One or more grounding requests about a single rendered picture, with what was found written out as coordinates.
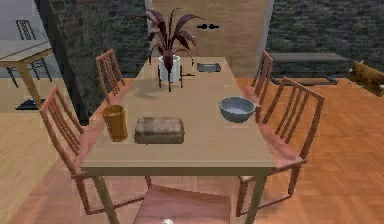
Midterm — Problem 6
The reddish wooden chair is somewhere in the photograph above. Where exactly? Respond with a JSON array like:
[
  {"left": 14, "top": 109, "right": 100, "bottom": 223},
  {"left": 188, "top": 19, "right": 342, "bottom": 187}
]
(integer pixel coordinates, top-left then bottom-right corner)
[
  {"left": 132, "top": 184, "right": 232, "bottom": 224},
  {"left": 235, "top": 76, "right": 326, "bottom": 218},
  {"left": 38, "top": 85, "right": 153, "bottom": 216},
  {"left": 246, "top": 49, "right": 275, "bottom": 124},
  {"left": 95, "top": 48, "right": 135, "bottom": 105}
]

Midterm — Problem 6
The light wooden dining table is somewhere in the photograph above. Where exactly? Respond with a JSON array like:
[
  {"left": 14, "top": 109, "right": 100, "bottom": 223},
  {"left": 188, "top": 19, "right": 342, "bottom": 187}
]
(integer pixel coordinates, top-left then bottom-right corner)
[{"left": 80, "top": 55, "right": 278, "bottom": 224}]

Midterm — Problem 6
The purple plant in white pot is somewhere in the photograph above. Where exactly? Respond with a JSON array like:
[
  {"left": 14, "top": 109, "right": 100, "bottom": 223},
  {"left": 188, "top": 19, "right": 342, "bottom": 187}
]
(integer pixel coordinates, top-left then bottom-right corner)
[{"left": 123, "top": 7, "right": 205, "bottom": 93}]

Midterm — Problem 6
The black door handle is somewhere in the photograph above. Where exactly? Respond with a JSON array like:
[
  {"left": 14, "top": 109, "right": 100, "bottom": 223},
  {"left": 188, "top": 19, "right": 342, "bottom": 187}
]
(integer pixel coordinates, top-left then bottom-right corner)
[{"left": 196, "top": 23, "right": 220, "bottom": 31}]

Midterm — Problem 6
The light wooden side table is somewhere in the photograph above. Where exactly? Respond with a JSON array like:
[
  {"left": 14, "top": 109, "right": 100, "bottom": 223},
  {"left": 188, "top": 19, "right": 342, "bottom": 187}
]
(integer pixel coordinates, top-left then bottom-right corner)
[{"left": 0, "top": 39, "right": 54, "bottom": 109}]

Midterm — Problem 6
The dark low bench table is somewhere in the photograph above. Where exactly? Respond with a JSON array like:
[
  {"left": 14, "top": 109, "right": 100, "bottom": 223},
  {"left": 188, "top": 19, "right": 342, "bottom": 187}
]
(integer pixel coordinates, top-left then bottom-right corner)
[{"left": 268, "top": 51, "right": 350, "bottom": 86}]

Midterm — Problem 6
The wooden room door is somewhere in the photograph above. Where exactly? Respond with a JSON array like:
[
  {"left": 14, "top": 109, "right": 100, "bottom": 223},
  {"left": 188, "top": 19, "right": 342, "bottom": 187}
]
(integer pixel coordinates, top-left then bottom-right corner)
[{"left": 151, "top": 0, "right": 269, "bottom": 79}]

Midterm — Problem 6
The brown bread loaf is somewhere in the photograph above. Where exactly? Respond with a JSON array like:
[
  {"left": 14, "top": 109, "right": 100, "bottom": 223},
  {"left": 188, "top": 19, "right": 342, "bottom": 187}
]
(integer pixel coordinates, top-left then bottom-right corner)
[{"left": 133, "top": 116, "right": 186, "bottom": 145}]

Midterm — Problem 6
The grey flat tray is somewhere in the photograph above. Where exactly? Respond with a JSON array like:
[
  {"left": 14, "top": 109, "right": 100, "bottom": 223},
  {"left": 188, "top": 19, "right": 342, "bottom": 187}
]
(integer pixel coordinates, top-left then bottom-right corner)
[{"left": 196, "top": 62, "right": 222, "bottom": 74}]

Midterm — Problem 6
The blue-grey bowl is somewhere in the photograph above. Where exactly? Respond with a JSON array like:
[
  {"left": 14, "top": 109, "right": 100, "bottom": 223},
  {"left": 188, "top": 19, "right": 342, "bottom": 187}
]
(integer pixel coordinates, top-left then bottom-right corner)
[{"left": 218, "top": 96, "right": 257, "bottom": 124}]

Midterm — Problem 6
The brown wooden log shape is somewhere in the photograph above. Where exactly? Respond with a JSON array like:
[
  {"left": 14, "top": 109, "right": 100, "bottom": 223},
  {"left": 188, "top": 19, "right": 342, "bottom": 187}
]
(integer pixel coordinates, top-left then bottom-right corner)
[{"left": 346, "top": 60, "right": 384, "bottom": 98}]

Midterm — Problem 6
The black wire chair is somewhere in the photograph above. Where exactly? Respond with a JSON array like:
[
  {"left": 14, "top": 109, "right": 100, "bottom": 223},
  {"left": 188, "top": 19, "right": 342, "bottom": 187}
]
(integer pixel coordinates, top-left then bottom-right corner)
[{"left": 4, "top": 19, "right": 53, "bottom": 89}]

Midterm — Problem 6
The black floor mat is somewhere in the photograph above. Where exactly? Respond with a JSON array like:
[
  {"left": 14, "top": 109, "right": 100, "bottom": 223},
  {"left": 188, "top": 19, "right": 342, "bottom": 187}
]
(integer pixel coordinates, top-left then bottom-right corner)
[{"left": 14, "top": 98, "right": 47, "bottom": 111}]

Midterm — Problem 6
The orange-brown cup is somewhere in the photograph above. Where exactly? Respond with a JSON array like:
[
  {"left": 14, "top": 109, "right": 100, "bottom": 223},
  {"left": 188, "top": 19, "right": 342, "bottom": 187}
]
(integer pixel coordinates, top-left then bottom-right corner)
[{"left": 100, "top": 104, "right": 129, "bottom": 143}]

